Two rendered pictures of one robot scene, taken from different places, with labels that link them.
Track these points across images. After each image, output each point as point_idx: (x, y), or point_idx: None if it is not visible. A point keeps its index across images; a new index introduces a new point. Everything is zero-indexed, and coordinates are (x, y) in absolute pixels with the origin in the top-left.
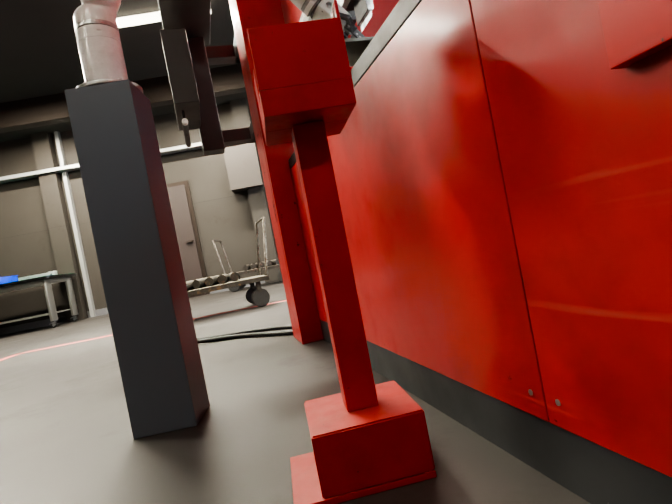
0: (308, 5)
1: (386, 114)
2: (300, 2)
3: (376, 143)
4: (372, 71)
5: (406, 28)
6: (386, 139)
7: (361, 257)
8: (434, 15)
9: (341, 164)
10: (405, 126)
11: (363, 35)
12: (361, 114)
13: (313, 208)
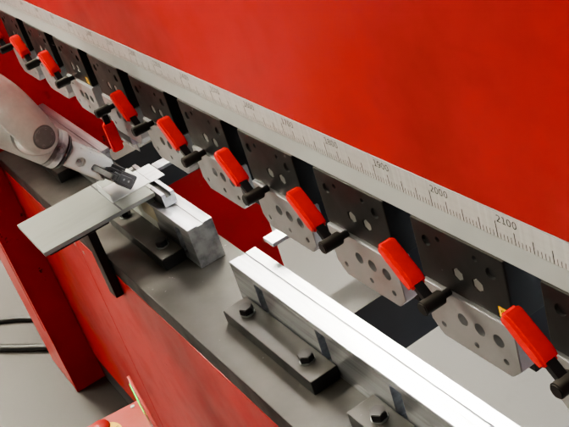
0: (50, 165)
1: (201, 385)
2: (37, 163)
3: (188, 379)
4: (176, 335)
5: (223, 379)
6: (203, 396)
7: (173, 411)
8: (256, 418)
9: (128, 316)
10: (229, 423)
11: (132, 174)
12: (161, 335)
13: None
